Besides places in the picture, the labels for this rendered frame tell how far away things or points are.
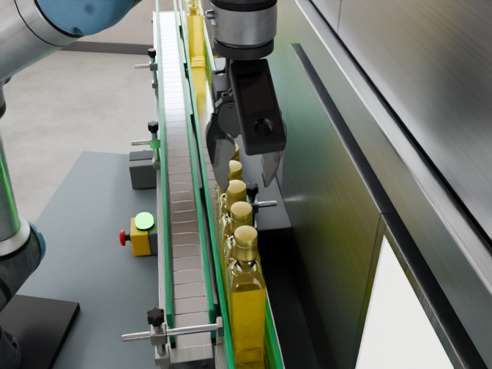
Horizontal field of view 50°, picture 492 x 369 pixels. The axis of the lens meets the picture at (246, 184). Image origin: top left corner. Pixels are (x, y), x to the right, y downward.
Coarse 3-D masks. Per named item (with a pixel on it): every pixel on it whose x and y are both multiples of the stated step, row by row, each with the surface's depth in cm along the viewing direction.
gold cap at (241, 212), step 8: (232, 208) 82; (240, 208) 82; (248, 208) 82; (232, 216) 82; (240, 216) 81; (248, 216) 82; (232, 224) 83; (240, 224) 82; (248, 224) 83; (232, 232) 84
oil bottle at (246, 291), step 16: (240, 272) 81; (256, 272) 81; (240, 288) 81; (256, 288) 81; (240, 304) 83; (256, 304) 83; (240, 320) 85; (256, 320) 86; (240, 336) 88; (256, 336) 88; (240, 352) 90; (256, 352) 91
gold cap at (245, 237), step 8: (240, 232) 78; (248, 232) 78; (256, 232) 78; (240, 240) 77; (248, 240) 77; (256, 240) 78; (240, 248) 78; (248, 248) 77; (256, 248) 79; (240, 256) 79; (248, 256) 78; (256, 256) 80
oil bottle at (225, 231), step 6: (222, 216) 93; (222, 222) 91; (228, 222) 90; (222, 228) 91; (228, 228) 90; (222, 234) 90; (228, 234) 90; (222, 240) 91; (222, 246) 92; (222, 252) 93; (222, 258) 95; (222, 264) 96; (222, 270) 97; (222, 276) 99
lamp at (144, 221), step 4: (144, 212) 129; (136, 216) 129; (140, 216) 128; (144, 216) 128; (148, 216) 128; (136, 220) 127; (140, 220) 127; (144, 220) 127; (148, 220) 127; (152, 220) 128; (136, 224) 128; (140, 224) 127; (144, 224) 127; (148, 224) 127; (152, 224) 129; (140, 228) 128; (144, 228) 128; (148, 228) 128
